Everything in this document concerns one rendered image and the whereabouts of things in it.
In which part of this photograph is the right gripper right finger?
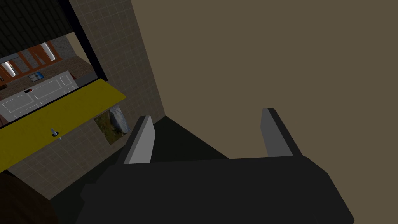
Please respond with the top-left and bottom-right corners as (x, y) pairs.
(260, 107), (304, 158)

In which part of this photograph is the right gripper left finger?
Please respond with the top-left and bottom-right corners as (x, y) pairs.
(117, 115), (156, 165)

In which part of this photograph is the yellow door leaf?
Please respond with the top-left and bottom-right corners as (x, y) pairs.
(0, 78), (127, 173)

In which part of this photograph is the white panelled door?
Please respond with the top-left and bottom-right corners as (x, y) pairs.
(1, 71), (79, 119)

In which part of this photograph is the landscape picture on wall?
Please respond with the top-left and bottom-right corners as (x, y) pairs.
(94, 105), (131, 145)

